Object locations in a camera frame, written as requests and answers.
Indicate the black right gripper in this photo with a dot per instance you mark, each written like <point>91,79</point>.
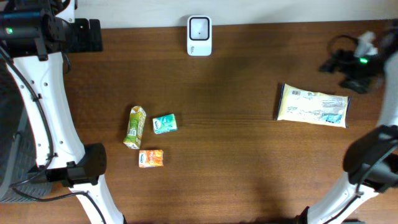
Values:
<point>341,57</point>

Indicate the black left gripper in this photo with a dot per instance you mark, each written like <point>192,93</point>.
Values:
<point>86,43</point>

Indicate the cream yellow snack bag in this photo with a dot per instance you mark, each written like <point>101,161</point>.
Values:
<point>312,107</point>

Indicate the green orange juice carton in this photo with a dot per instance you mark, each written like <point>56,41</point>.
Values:
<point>137,118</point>

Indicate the teal small drink carton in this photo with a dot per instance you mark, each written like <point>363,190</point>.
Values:
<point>164,124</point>

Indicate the orange small drink carton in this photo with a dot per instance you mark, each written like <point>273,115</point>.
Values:
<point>151,158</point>

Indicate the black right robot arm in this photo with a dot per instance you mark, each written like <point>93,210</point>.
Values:
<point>369,165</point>

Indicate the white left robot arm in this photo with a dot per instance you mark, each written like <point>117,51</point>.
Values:
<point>36,38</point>

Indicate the white barcode scanner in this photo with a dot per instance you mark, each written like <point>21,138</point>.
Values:
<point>199,36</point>

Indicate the dark grey plastic basket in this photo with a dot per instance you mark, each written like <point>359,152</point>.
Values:
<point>17,142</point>

